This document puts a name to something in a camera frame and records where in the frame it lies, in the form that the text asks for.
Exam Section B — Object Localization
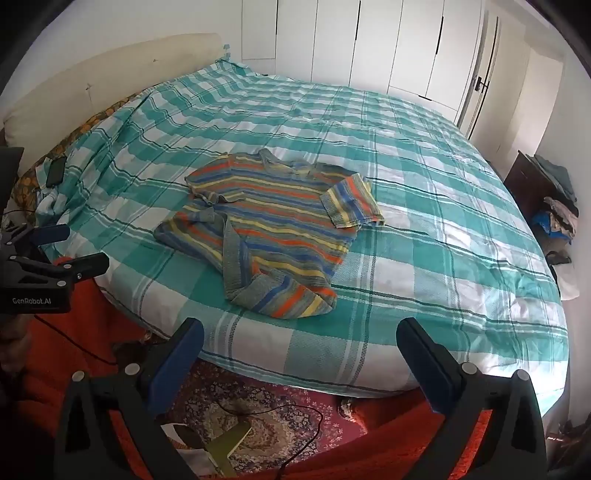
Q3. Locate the black phone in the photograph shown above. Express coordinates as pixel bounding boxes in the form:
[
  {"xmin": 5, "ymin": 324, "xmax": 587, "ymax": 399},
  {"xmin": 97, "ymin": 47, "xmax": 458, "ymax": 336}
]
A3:
[{"xmin": 45, "ymin": 157, "xmax": 68, "ymax": 188}]

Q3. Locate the teal checked blanket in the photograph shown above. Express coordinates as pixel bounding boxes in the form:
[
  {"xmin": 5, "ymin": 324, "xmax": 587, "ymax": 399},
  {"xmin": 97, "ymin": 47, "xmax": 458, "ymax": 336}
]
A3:
[{"xmin": 34, "ymin": 59, "xmax": 570, "ymax": 398}]

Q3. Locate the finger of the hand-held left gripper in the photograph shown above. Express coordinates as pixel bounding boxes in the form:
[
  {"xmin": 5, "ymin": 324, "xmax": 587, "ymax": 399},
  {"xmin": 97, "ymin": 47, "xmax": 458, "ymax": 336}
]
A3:
[
  {"xmin": 9, "ymin": 252, "xmax": 110, "ymax": 289},
  {"xmin": 2, "ymin": 224, "xmax": 71, "ymax": 252}
]

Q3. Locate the orange patterned pillow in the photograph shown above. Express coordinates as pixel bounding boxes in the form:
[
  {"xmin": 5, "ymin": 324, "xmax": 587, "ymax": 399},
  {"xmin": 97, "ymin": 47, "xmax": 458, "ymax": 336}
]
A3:
[{"xmin": 11, "ymin": 92, "xmax": 139, "ymax": 214}]

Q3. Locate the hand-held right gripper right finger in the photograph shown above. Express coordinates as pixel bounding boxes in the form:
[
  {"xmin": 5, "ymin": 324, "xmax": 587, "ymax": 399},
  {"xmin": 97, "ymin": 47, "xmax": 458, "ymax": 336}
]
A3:
[{"xmin": 396, "ymin": 318, "xmax": 548, "ymax": 480}]

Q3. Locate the orange fuzzy bedspread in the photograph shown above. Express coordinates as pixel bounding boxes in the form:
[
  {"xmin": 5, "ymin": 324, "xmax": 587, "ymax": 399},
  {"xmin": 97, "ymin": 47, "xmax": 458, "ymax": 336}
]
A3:
[{"xmin": 0, "ymin": 263, "xmax": 555, "ymax": 480}]

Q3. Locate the white wardrobe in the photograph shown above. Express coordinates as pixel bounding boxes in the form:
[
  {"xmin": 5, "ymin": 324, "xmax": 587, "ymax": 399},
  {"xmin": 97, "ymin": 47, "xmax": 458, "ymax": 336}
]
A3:
[{"xmin": 240, "ymin": 0, "xmax": 485, "ymax": 121}]

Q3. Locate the dark wooden nightstand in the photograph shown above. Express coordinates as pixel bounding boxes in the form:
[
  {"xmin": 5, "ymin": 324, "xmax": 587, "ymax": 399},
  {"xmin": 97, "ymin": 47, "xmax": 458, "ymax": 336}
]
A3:
[{"xmin": 503, "ymin": 151, "xmax": 555, "ymax": 222}]

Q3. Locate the white door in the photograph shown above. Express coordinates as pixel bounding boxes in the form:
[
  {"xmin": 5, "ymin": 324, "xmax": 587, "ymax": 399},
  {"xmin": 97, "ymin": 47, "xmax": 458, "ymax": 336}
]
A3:
[{"xmin": 457, "ymin": 11, "xmax": 504, "ymax": 139}]

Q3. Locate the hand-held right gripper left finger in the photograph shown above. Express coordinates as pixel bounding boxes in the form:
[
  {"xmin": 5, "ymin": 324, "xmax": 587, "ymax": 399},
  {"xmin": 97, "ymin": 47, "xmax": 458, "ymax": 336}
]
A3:
[{"xmin": 53, "ymin": 318, "xmax": 205, "ymax": 480}]

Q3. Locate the cream padded headboard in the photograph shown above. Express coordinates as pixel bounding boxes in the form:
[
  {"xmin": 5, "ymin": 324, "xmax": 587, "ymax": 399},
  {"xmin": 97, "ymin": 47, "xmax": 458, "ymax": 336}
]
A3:
[{"xmin": 2, "ymin": 32, "xmax": 225, "ymax": 176}]

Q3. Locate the patterned rug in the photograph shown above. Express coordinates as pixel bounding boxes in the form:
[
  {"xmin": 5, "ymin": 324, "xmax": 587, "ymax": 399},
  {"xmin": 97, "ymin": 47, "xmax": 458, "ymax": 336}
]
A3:
[{"xmin": 152, "ymin": 355, "xmax": 370, "ymax": 476}]

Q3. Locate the striped knit sweater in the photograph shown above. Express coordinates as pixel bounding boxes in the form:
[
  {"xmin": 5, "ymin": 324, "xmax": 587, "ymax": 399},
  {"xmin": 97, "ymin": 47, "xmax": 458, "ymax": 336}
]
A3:
[{"xmin": 154, "ymin": 148, "xmax": 386, "ymax": 320}]

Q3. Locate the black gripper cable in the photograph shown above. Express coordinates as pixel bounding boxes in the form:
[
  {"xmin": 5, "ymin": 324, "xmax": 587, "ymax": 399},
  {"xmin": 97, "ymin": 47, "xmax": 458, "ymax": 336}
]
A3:
[{"xmin": 31, "ymin": 313, "xmax": 122, "ymax": 366}]

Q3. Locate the yellow-green book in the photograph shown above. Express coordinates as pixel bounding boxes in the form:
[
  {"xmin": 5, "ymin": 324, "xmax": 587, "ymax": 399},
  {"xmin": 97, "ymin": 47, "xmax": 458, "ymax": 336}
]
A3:
[{"xmin": 205, "ymin": 422, "xmax": 253, "ymax": 479}]

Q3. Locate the pile of clothes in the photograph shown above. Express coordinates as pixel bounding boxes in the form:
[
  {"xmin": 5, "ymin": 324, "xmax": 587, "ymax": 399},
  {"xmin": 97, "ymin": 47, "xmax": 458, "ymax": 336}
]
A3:
[{"xmin": 529, "ymin": 154, "xmax": 581, "ymax": 302}]

